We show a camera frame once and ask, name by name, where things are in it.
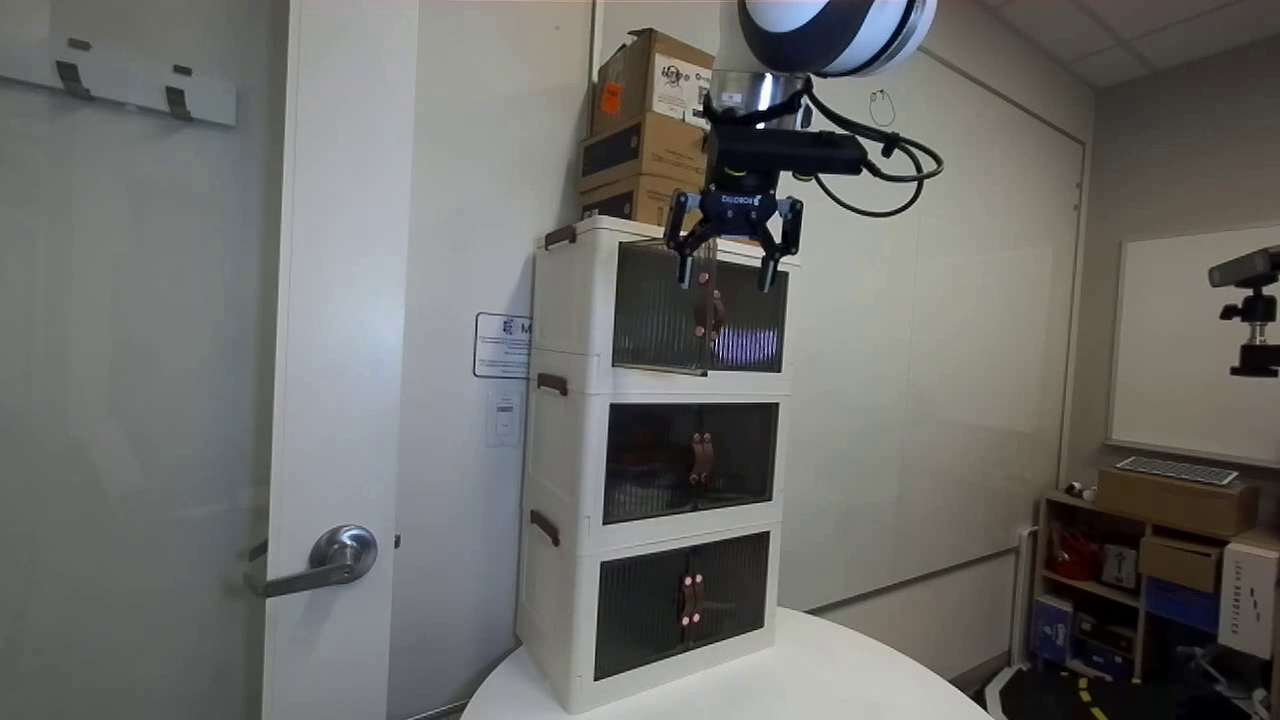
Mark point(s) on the white carton box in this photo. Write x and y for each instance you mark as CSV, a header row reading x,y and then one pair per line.
x,y
1251,593

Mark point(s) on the white whiteboard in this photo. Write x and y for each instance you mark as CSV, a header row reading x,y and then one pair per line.
x,y
1193,346

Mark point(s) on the large brown cardboard box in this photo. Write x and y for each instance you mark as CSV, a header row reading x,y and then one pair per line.
x,y
1173,505

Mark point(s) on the brown cabinet side latch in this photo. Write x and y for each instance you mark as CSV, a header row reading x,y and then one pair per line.
x,y
559,239
553,383
546,527

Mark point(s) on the brown cardboard box black label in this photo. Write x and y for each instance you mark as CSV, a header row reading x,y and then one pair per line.
x,y
624,201
643,148

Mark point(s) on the blue storage bin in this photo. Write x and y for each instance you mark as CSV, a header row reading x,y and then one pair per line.
x,y
1049,630
1184,604

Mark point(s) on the white door with glass panel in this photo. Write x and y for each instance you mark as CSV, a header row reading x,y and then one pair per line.
x,y
342,265

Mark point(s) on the white coat hook rack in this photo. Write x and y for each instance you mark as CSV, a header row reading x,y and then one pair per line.
x,y
121,83

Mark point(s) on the grey computer keyboard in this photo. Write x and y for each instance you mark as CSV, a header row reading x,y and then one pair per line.
x,y
1173,471

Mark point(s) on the black mat with yellow tape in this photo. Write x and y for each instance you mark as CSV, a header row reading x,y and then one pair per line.
x,y
1052,698

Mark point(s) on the small brown cardboard box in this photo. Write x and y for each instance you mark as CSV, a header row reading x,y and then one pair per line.
x,y
1183,562

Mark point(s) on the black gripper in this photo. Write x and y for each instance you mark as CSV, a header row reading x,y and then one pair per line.
x,y
736,201

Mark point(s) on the white paper note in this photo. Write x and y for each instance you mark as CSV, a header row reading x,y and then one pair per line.
x,y
501,421

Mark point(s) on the cardboard box with white label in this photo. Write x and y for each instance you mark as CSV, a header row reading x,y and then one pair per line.
x,y
645,83

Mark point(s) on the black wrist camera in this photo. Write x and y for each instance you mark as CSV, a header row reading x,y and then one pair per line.
x,y
801,148

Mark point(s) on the black camera on tripod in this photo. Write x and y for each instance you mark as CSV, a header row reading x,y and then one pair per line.
x,y
1255,314

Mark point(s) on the white three-tier storage cabinet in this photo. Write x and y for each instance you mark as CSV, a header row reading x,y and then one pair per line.
x,y
566,454

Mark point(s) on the wooden storage shelf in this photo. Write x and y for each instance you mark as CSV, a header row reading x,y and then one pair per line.
x,y
1134,512

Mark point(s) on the red object on shelf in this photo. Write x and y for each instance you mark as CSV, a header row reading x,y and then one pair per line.
x,y
1074,555

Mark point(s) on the round white table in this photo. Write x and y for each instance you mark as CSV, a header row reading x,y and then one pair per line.
x,y
825,683

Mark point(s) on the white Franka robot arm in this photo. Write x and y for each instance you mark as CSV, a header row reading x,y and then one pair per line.
x,y
825,33

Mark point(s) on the white wall sign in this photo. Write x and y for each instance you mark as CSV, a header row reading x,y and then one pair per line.
x,y
501,346

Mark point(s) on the dark ribbed cabinet door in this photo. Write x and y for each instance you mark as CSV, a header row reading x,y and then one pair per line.
x,y
740,454
645,465
734,587
637,623
752,302
653,314

